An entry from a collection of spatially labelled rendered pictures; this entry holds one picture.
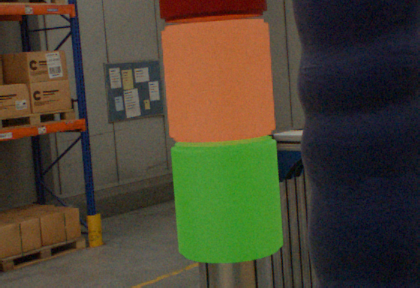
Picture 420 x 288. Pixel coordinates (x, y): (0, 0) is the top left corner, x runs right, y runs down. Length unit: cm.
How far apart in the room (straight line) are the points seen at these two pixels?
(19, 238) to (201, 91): 934
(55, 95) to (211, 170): 954
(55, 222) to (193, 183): 961
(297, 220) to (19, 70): 769
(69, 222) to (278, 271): 794
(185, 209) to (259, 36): 9
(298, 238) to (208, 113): 199
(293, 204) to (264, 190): 194
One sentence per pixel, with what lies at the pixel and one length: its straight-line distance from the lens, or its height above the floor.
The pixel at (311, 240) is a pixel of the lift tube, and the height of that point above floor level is 193.
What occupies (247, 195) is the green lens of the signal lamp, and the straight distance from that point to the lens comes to 36.
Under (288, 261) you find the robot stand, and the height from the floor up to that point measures 166.
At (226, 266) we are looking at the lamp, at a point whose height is 216.
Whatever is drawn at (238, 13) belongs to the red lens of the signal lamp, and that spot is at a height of 227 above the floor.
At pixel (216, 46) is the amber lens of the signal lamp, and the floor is 226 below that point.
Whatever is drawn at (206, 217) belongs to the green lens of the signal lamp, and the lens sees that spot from 36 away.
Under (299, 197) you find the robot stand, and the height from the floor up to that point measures 183.
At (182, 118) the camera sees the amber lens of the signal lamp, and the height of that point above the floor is 223.
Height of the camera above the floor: 225
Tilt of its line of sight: 5 degrees down
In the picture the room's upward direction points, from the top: 4 degrees counter-clockwise
